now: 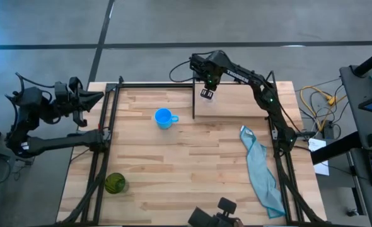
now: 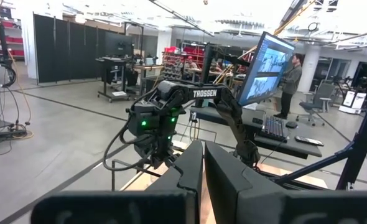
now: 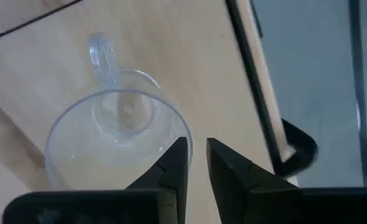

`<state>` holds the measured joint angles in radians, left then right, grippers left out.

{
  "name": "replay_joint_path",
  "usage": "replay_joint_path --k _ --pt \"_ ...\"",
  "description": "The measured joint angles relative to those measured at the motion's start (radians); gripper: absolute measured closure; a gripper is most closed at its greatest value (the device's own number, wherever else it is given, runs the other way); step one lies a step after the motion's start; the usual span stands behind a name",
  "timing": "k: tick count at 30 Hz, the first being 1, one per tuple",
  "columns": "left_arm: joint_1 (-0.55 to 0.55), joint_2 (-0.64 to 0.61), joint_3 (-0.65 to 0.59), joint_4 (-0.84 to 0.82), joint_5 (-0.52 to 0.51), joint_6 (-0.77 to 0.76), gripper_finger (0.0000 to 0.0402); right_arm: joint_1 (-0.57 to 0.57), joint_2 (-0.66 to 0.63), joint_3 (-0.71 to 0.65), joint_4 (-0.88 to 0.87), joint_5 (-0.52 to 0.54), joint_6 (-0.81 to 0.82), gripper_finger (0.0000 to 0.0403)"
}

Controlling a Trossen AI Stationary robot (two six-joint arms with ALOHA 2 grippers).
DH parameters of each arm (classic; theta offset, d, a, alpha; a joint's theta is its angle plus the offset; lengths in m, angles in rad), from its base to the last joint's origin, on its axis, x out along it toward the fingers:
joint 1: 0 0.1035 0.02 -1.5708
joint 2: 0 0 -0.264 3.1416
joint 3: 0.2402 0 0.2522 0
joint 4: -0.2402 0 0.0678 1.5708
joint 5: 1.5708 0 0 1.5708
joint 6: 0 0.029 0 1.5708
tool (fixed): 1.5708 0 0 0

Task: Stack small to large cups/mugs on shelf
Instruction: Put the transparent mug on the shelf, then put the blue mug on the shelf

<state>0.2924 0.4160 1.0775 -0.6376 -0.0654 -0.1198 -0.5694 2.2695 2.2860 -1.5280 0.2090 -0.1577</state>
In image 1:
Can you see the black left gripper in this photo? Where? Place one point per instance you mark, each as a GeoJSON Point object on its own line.
{"type": "Point", "coordinates": [67, 94]}

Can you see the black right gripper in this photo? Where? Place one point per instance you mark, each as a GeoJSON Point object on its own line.
{"type": "Point", "coordinates": [211, 69]}

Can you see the blue plastic mug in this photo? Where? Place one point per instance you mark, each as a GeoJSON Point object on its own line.
{"type": "Point", "coordinates": [164, 118]}

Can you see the green glass cup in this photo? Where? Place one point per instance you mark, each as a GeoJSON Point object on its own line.
{"type": "Point", "coordinates": [114, 183]}

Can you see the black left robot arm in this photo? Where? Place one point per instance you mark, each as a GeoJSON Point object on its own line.
{"type": "Point", "coordinates": [53, 142]}

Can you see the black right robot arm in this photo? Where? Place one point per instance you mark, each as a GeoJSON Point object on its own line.
{"type": "Point", "coordinates": [268, 101]}

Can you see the light blue cloth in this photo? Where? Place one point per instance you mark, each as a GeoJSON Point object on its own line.
{"type": "Point", "coordinates": [261, 176]}

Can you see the white paper sheet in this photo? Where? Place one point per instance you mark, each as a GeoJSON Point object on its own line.
{"type": "Point", "coordinates": [319, 151]}

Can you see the black power strip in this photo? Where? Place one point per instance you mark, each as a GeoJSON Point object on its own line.
{"type": "Point", "coordinates": [331, 129]}

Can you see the black beam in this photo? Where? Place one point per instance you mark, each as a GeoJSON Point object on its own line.
{"type": "Point", "coordinates": [334, 148]}

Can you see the black pole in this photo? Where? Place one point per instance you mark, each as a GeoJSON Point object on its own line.
{"type": "Point", "coordinates": [370, 61]}

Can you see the grey desk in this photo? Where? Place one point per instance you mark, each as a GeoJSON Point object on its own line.
{"type": "Point", "coordinates": [369, 195]}

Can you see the black metal rig frame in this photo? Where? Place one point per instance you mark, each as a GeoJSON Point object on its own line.
{"type": "Point", "coordinates": [107, 132]}

